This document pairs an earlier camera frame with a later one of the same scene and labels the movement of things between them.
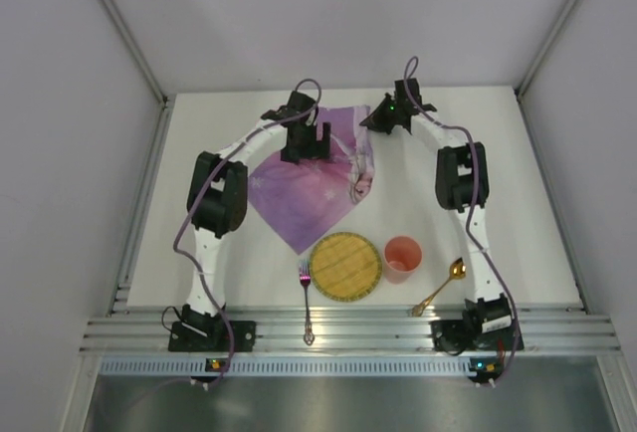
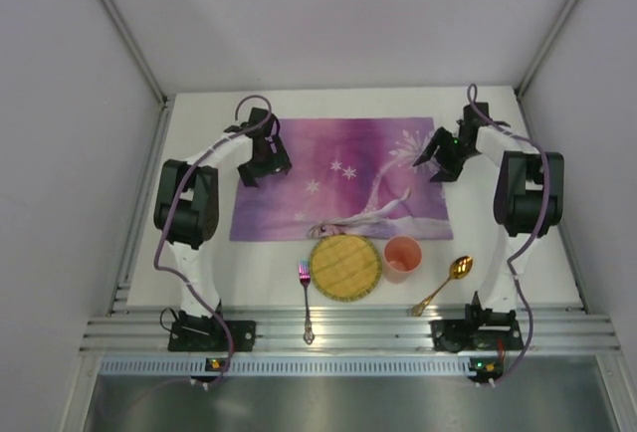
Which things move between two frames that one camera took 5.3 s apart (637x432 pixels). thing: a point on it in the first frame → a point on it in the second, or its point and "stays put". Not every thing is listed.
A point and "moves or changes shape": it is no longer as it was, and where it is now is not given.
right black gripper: [386, 120] → [443, 154]
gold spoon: [457, 272] stays put
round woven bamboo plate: [345, 267] stays put
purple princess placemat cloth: [302, 201] moves or changes shape
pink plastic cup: [402, 255] stays put
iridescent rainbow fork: [305, 279] stays put
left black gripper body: [305, 151] → [266, 168]
